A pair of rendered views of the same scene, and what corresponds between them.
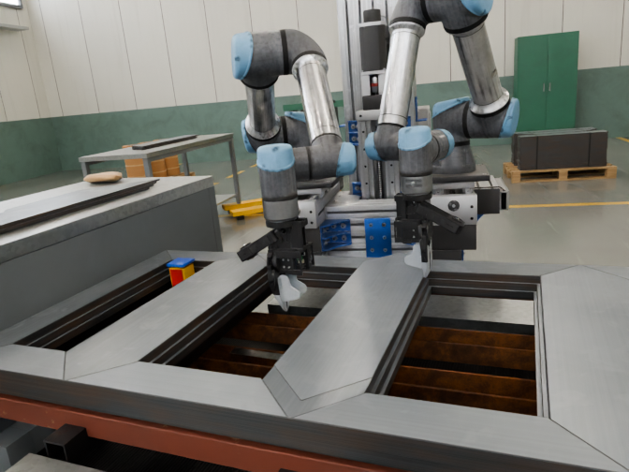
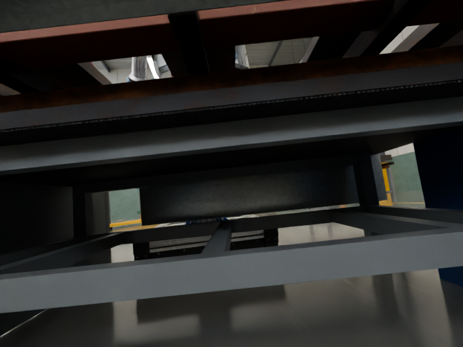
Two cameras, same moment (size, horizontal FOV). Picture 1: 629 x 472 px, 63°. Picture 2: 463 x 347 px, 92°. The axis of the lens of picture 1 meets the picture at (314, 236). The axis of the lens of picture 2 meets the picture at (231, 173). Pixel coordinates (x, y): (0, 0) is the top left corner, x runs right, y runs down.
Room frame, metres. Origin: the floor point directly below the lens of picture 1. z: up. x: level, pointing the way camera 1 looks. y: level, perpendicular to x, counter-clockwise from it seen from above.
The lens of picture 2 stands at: (0.26, 0.16, 0.39)
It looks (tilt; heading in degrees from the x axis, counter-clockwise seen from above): 6 degrees up; 338
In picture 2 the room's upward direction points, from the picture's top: 6 degrees counter-clockwise
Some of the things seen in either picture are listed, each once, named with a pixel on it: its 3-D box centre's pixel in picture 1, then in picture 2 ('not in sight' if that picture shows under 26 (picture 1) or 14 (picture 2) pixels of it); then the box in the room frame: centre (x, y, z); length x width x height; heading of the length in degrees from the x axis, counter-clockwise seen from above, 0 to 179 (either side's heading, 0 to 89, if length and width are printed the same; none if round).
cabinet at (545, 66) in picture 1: (544, 91); not in sight; (9.77, -4.45, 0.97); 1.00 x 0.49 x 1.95; 75
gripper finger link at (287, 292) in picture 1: (288, 294); (161, 62); (1.05, 0.07, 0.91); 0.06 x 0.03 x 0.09; 67
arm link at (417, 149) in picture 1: (416, 151); not in sight; (1.21, -0.25, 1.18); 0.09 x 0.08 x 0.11; 141
